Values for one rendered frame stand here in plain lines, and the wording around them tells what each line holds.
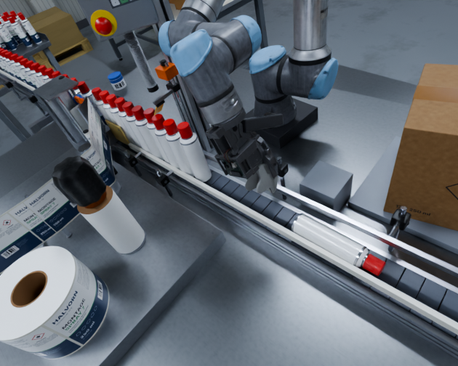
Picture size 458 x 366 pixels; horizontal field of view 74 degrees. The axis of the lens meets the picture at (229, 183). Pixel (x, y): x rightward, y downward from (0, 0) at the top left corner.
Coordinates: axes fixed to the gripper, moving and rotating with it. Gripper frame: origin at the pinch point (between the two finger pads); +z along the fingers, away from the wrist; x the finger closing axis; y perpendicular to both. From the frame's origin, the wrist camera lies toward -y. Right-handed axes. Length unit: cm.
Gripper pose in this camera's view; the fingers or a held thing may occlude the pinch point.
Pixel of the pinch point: (272, 186)
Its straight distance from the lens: 70.5
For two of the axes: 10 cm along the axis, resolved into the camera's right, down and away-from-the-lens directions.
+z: 4.5, 7.5, 4.8
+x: 6.2, 1.3, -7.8
